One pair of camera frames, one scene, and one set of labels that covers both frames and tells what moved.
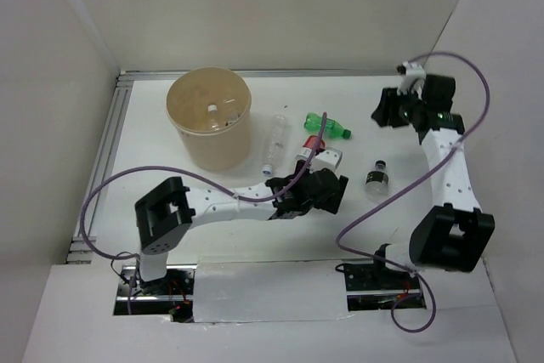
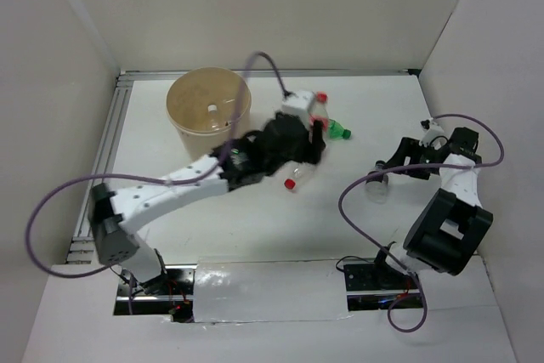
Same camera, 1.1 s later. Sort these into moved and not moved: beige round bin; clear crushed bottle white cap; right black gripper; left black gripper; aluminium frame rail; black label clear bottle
Moved: right black gripper; left black gripper
Not moved: beige round bin; clear crushed bottle white cap; black label clear bottle; aluminium frame rail
